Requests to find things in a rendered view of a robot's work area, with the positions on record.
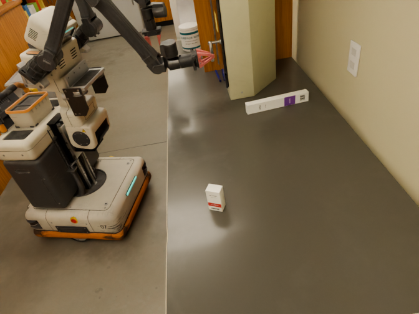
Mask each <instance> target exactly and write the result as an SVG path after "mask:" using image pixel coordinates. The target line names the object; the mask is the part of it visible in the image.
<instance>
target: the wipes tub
mask: <svg viewBox="0 0 419 314"><path fill-rule="evenodd" d="M178 28H179V32H180V37H181V43H182V47H183V50H184V51H186V52H191V51H190V49H192V48H193V50H195V49H201V46H200V38H199V34H198V26H197V22H186V23H184V24H181V25H179V27H178Z"/></svg>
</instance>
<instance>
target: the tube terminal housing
mask: <svg viewBox="0 0 419 314"><path fill-rule="evenodd" d="M219 5H220V11H221V22H222V28H223V37H224V48H225V55H226V65H227V71H228V82H229V87H228V88H227V89H228V93H229V96H230V99H231V100H235V99H239V98H246V97H253V96H255V95H256V94H257V93H259V92H260V91H261V90H262V89H263V88H265V87H266V86H267V85H269V84H270V83H271V82H272V81H273V80H275V79H276V30H275V0H219Z"/></svg>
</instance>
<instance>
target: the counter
mask: <svg viewBox="0 0 419 314"><path fill-rule="evenodd" d="M217 71H218V74H219V76H220V79H221V82H220V81H219V80H218V77H217V75H216V72H215V70H214V71H210V72H205V69H204V66H203V67H202V68H198V67H197V70H194V68H193V66H192V67H187V68H183V69H182V68H180V69H176V70H169V69H168V123H167V183H166V230H167V242H166V300H165V314H419V207H418V205H417V204H416V203H415V202H414V200H413V199H412V198H411V197H410V196H409V195H408V194H407V192H406V191H405V190H404V189H403V188H402V187H401V185H400V184H399V183H398V182H397V180H396V179H395V178H394V177H393V176H392V175H391V174H390V172H389V171H388V170H387V169H386V167H385V166H384V165H383V164H382V163H381V162H380V160H379V159H378V158H377V157H376V156H375V155H374V154H373V153H372V151H371V150H370V149H369V147H368V146H367V145H366V144H365V143H364V142H363V141H362V139H361V138H360V137H359V136H358V134H356V132H355V131H354V130H353V129H352V127H351V126H350V125H349V124H348V123H347V122H346V121H345V119H344V118H343V117H342V115H341V114H340V113H339V112H338V111H337V110H336V109H335V107H334V106H333V105H332V104H331V103H330V102H329V101H328V99H327V98H326V97H325V96H324V94H323V93H322V92H321V91H320V90H319V89H318V88H317V86H316V85H315V84H314V83H313V81H312V80H311V79H310V78H309V77H308V76H307V74H306V73H305V72H304V71H303V70H302V69H301V68H300V66H299V65H298V64H297V62H296V61H295V60H294V59H293V58H292V57H288V58H283V59H277V60H276V79H275V80H273V81H272V82H271V83H270V84H269V85H267V86H266V87H265V88H263V89H262V90H261V91H260V92H259V93H257V94H256V95H255V96H253V97H246V98H239V99H235V100H231V99H230V96H229V93H228V89H226V86H225V83H224V80H223V76H222V73H221V70H217ZM303 89H306V90H307V91H308V92H309V101H306V102H301V103H296V104H293V105H288V106H285V107H279V108H274V109H271V110H266V111H263V112H257V113H252V114H249V115H248V114H247V113H246V106H245V103H246V102H251V101H254V100H259V99H263V98H267V97H273V96H276V95H282V94H285V93H290V92H295V91H298V90H303ZM209 184H216V185H220V186H223V191H224V199H225V203H226V205H225V207H224V209H223V212H221V211H215V210H211V209H209V206H208V200H207V197H206V191H205V190H206V188H207V187H208V185H209Z"/></svg>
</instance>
